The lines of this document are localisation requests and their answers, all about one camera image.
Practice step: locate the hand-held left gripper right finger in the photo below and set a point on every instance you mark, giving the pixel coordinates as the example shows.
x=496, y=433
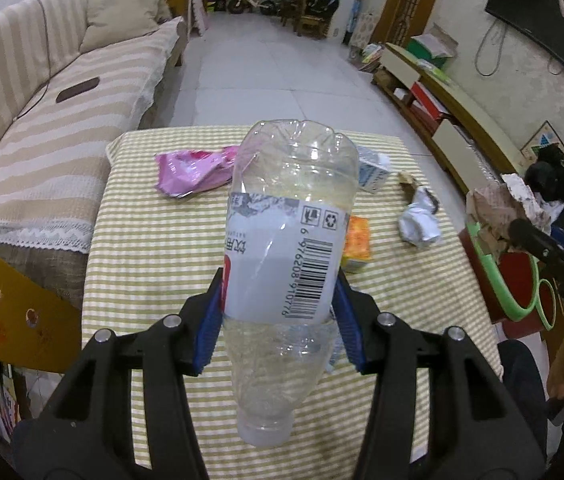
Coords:
x=349, y=325

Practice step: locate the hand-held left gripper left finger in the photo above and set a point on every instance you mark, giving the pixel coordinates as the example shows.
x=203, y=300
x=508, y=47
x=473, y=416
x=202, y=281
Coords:
x=209, y=325

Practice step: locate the red bin with green rim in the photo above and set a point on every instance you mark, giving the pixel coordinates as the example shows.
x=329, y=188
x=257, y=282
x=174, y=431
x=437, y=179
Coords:
x=509, y=285

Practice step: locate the small orange box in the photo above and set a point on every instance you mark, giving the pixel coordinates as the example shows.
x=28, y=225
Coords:
x=358, y=240

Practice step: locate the clear plastic bottle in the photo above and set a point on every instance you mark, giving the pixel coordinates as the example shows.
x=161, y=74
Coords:
x=287, y=240

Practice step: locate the white paper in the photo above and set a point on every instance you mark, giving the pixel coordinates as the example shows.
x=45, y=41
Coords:
x=419, y=225

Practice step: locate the white blue carton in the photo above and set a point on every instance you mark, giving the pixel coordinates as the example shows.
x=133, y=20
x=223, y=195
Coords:
x=373, y=172

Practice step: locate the small pink snack bag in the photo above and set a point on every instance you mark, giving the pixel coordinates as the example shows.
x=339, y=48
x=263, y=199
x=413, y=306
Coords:
x=187, y=170

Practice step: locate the white cloth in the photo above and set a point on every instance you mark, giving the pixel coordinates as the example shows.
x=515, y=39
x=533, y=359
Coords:
x=554, y=210

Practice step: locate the small green-rimmed red bin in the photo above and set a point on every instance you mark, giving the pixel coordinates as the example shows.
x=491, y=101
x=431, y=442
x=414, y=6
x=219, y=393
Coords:
x=536, y=305

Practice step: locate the dark clothes pile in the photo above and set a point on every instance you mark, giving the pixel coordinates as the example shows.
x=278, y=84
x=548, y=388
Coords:
x=542, y=175

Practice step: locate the striped tablecloth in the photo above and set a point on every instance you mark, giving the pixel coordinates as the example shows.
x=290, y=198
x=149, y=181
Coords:
x=152, y=260

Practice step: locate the framed triangle puzzle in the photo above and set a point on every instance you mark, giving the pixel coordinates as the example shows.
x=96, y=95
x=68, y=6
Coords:
x=542, y=140

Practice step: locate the person's leg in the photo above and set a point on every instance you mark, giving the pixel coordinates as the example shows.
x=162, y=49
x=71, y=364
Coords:
x=522, y=390

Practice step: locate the long television cabinet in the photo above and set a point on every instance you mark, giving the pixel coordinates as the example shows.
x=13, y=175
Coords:
x=462, y=105

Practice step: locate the red folder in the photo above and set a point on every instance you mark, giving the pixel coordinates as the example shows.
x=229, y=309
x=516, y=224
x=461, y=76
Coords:
x=427, y=100

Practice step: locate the yellow cardboard box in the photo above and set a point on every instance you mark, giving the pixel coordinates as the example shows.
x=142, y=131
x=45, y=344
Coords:
x=12, y=310

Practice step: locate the green box with papers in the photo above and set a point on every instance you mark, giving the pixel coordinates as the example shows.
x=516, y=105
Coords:
x=424, y=52

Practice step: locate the striped beige sofa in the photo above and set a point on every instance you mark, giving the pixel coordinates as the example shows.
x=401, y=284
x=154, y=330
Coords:
x=62, y=145

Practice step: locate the pile of floor books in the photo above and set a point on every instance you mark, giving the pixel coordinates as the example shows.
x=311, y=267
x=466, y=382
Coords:
x=372, y=54

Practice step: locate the black phone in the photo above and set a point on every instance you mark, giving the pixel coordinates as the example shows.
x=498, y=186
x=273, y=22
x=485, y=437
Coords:
x=77, y=90

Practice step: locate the colourful standing play mat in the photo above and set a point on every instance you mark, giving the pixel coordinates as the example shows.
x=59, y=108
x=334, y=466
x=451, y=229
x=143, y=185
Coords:
x=362, y=30

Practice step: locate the wooden chair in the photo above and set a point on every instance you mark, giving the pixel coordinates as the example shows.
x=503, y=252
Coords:
x=312, y=22

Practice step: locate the pink white foam mat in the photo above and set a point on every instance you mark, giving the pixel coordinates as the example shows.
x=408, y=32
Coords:
x=198, y=10

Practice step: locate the plain beige pillow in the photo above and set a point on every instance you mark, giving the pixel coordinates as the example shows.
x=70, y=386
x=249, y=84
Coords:
x=119, y=15

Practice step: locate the white balance bike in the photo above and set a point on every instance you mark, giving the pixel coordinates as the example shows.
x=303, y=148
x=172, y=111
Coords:
x=249, y=2

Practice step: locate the wooden door frame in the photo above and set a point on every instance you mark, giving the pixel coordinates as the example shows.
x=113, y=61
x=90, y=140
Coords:
x=407, y=5

